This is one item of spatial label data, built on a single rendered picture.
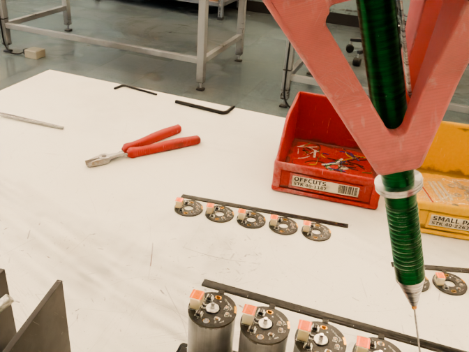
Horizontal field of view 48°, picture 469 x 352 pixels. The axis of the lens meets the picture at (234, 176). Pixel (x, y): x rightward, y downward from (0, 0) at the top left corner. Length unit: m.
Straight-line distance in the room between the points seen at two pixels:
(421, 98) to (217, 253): 0.28
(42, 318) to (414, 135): 0.18
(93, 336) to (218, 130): 0.32
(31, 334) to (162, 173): 0.29
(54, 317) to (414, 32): 0.20
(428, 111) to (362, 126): 0.02
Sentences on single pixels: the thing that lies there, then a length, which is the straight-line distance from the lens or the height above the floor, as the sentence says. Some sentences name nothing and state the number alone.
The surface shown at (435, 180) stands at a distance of 0.57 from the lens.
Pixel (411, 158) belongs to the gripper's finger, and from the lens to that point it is 0.17.
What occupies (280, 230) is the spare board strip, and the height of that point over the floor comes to 0.75.
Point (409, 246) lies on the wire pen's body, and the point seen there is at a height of 0.89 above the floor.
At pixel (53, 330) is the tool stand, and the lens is 0.28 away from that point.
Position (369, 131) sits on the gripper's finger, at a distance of 0.16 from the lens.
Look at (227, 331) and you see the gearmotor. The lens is 0.27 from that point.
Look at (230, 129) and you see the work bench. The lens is 0.61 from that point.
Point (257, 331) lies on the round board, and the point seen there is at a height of 0.81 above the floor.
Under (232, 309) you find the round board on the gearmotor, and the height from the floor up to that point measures 0.81.
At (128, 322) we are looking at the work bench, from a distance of 0.36.
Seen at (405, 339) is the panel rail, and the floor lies 0.81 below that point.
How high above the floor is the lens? 1.00
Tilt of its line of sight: 29 degrees down
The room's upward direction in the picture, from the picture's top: 4 degrees clockwise
